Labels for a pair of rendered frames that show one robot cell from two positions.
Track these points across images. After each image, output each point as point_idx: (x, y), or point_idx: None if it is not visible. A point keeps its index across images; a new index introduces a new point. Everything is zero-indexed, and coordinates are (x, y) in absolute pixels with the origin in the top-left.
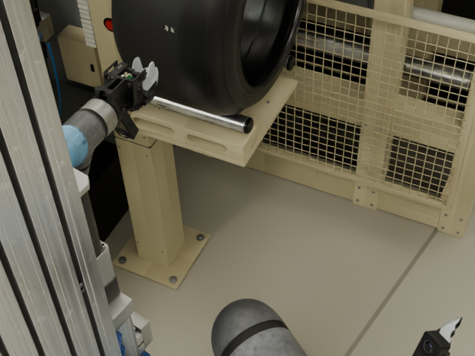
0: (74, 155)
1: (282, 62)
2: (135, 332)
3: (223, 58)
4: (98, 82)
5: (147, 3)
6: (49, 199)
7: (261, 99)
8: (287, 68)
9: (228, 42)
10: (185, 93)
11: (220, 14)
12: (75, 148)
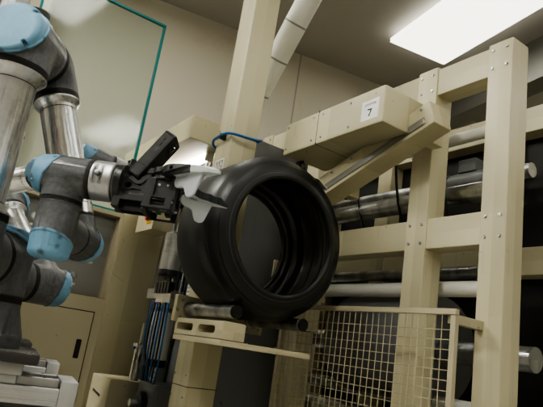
0: (84, 148)
1: (286, 296)
2: (43, 366)
3: (221, 210)
4: None
5: (199, 188)
6: None
7: (255, 301)
8: (297, 324)
9: (228, 201)
10: (195, 246)
11: (229, 183)
12: (87, 145)
